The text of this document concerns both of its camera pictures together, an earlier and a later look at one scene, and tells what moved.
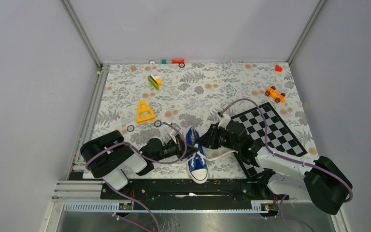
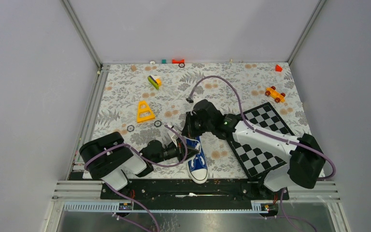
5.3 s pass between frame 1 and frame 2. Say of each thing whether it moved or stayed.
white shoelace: moved
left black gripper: stayed
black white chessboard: stayed
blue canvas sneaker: stayed
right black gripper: moved
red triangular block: stayed
